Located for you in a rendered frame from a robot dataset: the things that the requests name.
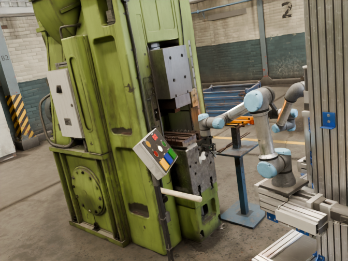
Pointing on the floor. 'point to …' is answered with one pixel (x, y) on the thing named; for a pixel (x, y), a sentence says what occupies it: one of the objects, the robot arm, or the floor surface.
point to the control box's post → (162, 217)
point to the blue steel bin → (226, 97)
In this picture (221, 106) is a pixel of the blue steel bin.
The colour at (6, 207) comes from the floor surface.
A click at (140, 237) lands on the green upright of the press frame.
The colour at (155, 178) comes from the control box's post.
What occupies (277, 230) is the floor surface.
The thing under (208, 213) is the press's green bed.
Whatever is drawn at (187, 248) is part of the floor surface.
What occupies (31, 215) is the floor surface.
